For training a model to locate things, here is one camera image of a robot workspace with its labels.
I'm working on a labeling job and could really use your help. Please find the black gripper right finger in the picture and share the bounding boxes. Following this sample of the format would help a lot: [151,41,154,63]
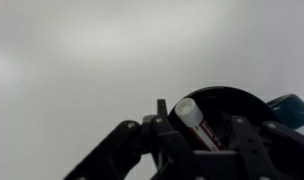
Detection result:
[225,116,304,180]

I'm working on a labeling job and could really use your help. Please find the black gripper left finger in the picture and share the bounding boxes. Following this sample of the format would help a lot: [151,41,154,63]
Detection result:
[63,99,196,180]

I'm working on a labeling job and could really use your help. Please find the white marker with red label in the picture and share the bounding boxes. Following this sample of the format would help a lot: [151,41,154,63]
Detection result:
[174,98,222,151]

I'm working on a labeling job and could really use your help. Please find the dark blue mug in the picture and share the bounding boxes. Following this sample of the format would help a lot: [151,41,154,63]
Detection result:
[167,86,304,152]

